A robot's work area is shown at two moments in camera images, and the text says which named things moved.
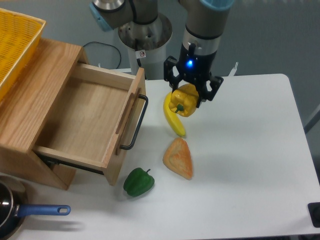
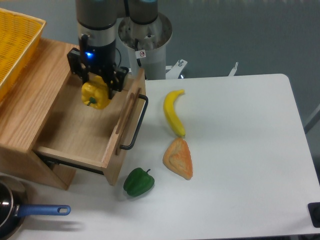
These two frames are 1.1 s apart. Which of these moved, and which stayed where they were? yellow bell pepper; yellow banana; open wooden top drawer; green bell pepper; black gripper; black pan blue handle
Moved: yellow bell pepper; black gripper
Stayed: open wooden top drawer; black pan blue handle; green bell pepper; yellow banana
